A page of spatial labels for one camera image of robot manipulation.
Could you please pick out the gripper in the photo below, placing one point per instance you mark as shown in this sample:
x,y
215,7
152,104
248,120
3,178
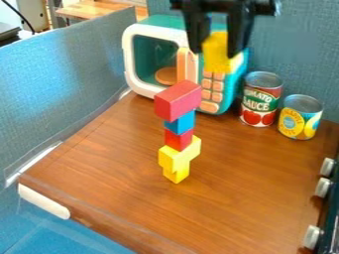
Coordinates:
x,y
229,4

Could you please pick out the red rectangular block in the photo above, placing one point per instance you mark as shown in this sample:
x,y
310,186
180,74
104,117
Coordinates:
x,y
177,99

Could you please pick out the blue block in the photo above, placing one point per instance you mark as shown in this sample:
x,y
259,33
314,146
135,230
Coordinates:
x,y
181,124

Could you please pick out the small red block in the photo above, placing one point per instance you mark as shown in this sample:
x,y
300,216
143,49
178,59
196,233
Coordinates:
x,y
178,140

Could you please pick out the large yellow block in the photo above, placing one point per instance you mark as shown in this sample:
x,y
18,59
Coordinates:
x,y
176,158

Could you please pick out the toy microwave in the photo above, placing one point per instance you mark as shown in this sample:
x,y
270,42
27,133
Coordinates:
x,y
145,49

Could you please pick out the red tomato sauce can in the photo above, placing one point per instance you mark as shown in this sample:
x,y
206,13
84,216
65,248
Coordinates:
x,y
260,99

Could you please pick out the yellow and blue can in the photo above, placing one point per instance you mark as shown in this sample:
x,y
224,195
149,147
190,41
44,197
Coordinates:
x,y
299,119

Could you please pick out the wooden table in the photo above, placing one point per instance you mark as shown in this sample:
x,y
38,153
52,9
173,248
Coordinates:
x,y
95,8

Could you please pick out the small yellow cube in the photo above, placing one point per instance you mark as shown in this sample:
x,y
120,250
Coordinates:
x,y
176,175

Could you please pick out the toy stove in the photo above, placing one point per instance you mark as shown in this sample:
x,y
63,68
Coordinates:
x,y
330,205

